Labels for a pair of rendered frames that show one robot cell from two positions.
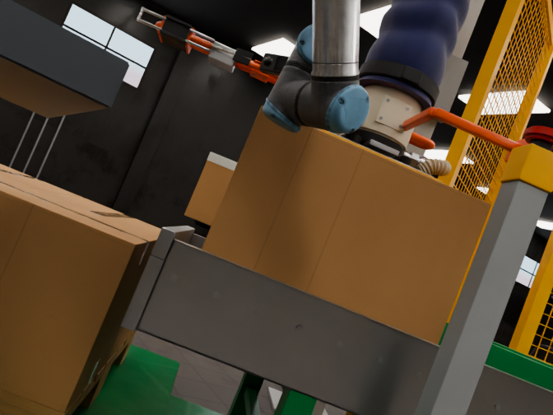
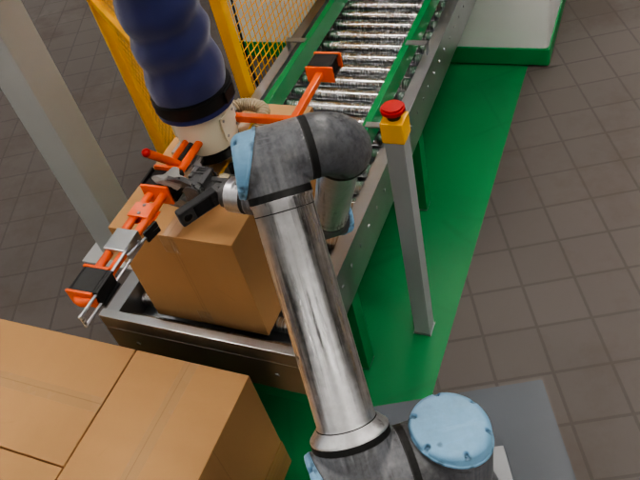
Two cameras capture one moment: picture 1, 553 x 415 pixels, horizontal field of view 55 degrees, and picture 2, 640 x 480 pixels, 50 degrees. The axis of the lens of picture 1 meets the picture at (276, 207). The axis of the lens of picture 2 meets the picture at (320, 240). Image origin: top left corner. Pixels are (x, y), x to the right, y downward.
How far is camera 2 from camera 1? 186 cm
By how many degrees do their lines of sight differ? 68
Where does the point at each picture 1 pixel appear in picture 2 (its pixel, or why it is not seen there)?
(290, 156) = (256, 239)
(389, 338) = (358, 234)
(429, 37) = (212, 52)
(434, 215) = not seen: hidden behind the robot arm
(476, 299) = (411, 200)
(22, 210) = (212, 460)
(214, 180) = not seen: outside the picture
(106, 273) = (251, 401)
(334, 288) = not seen: hidden behind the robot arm
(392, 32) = (185, 75)
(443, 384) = (416, 235)
